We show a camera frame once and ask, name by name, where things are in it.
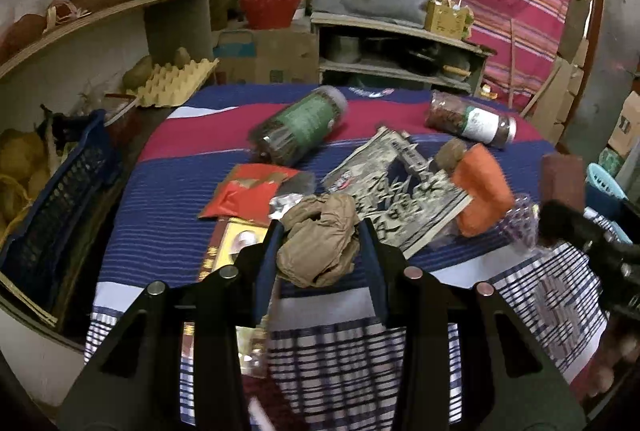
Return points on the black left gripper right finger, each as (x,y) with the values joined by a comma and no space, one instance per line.
(469,362)

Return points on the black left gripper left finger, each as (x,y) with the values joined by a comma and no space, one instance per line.
(132,382)

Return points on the brown scrub sponge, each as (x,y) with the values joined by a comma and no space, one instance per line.
(563,179)

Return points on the purple grape candy packet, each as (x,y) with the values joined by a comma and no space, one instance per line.
(520,223)

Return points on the orange white cloth rag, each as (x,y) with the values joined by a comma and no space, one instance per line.
(476,171)

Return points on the yellow red snack packet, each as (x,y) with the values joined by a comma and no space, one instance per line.
(231,236)

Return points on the black white patterned packet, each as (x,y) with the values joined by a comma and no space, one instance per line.
(408,199)

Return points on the red snack wrapper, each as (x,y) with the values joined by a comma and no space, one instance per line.
(246,193)

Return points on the brown paper bag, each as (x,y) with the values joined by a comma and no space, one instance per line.
(320,243)

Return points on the person right hand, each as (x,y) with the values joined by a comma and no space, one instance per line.
(617,344)

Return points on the light blue plastic basket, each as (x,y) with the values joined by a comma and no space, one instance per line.
(604,195)

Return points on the dark blue plastic crate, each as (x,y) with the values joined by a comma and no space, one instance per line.
(32,265)

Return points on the brown framed door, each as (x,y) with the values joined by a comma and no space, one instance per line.
(610,75)

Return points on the striped blue red tablecloth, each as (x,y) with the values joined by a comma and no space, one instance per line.
(337,366)

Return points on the white label spice jar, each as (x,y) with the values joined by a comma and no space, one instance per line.
(460,117)

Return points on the yellow utensil holder box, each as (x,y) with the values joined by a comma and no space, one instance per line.
(449,18)

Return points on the green label spice jar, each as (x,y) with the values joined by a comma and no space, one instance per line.
(290,134)

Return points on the yellow egg carton tray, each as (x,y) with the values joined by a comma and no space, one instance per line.
(171,86)

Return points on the grey low shelf unit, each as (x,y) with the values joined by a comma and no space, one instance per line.
(355,52)

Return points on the cardboard box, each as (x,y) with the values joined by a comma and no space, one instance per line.
(274,56)

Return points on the red plastic basket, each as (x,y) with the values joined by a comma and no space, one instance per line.
(269,14)

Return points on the grey wall shelf unit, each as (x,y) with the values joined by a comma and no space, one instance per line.
(55,51)

